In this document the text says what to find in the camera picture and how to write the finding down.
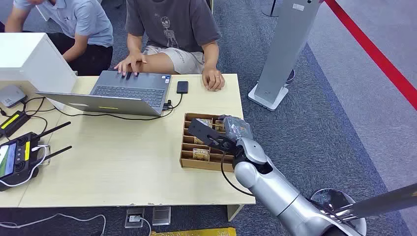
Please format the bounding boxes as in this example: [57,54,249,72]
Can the white cabinet box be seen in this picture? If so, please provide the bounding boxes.
[0,32,78,110]

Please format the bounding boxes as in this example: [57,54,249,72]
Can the chrome stanchion pole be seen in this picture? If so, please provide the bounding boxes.
[333,183,417,222]

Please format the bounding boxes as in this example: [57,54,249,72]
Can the black remote controller with screen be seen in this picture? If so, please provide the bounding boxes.
[0,121,73,192]

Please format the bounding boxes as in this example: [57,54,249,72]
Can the black device with yellow label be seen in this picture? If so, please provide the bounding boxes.
[0,111,31,139]

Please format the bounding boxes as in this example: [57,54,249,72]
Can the yellow strip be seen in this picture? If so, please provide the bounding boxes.
[150,227,237,236]

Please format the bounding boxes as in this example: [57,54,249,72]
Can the person's right hand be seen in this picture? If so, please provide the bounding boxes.
[114,52,148,78]

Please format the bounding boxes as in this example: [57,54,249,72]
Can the floor outlet cover plate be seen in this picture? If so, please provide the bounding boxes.
[152,206,171,226]

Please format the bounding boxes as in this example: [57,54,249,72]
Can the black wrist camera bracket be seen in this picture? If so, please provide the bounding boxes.
[188,118,243,157]

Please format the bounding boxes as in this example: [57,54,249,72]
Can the red barrier belt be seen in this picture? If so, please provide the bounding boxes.
[324,0,417,112]

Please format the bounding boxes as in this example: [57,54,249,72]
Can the chrome stanchion base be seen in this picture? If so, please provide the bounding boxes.
[310,188,367,236]

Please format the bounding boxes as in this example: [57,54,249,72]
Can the person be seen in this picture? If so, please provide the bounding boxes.
[4,0,114,77]
[114,0,226,92]

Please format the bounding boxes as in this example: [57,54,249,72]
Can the white controller cable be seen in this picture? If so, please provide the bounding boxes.
[0,146,48,188]

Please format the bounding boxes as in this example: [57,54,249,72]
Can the dark stanchion base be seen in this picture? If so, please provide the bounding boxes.
[261,0,284,18]

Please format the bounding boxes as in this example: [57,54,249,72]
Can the person's left hand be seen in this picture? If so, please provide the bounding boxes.
[202,66,226,92]

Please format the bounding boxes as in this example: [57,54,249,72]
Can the floor power outlet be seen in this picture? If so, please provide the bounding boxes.
[124,207,146,229]

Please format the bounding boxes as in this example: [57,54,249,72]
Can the grey standing pillar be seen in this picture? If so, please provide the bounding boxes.
[248,0,323,112]

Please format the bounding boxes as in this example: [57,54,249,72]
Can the black laptop cable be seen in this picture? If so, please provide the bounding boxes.
[52,93,184,122]

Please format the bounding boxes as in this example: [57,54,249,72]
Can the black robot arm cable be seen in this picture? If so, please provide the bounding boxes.
[220,151,255,197]

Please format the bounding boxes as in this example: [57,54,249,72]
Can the grey laptop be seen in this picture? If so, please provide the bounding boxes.
[35,70,172,117]

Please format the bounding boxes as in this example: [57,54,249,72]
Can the wooden compartment card box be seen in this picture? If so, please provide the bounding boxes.
[179,113,245,173]

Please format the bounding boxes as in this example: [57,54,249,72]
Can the white floor cable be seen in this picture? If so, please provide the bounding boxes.
[0,213,107,236]

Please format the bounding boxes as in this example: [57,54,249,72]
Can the small grey mini computer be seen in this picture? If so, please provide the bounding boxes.
[0,85,28,109]

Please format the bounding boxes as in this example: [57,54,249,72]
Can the beige desk leg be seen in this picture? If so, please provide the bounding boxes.
[227,204,244,222]

